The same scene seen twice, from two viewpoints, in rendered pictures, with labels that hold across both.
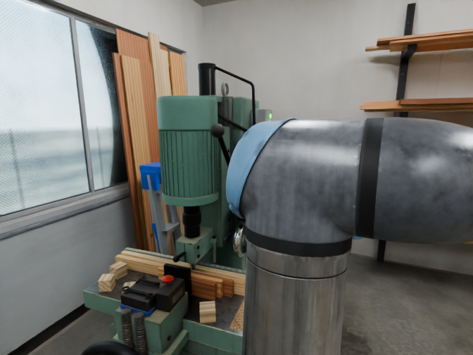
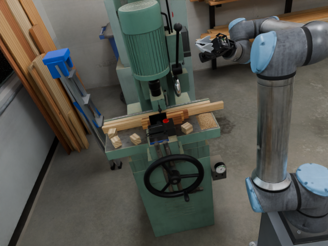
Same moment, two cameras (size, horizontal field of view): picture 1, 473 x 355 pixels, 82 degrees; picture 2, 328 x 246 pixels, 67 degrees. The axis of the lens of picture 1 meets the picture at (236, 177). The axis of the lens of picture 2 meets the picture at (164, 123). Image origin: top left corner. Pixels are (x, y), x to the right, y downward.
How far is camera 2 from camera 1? 64 cm
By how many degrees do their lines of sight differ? 31
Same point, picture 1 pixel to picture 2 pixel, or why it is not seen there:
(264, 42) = not seen: outside the picture
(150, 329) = (173, 145)
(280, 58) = not seen: outside the picture
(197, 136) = (158, 32)
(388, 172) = (315, 48)
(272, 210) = (279, 68)
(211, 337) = (194, 137)
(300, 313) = (288, 94)
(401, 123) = (315, 30)
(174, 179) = (149, 65)
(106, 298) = (124, 148)
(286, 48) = not seen: outside the picture
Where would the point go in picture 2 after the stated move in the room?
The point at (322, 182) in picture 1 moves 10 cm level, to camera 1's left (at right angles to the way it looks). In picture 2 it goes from (297, 54) to (270, 66)
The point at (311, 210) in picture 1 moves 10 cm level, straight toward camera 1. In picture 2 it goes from (292, 64) to (315, 78)
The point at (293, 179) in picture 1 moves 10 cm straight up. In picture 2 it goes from (287, 56) to (293, 20)
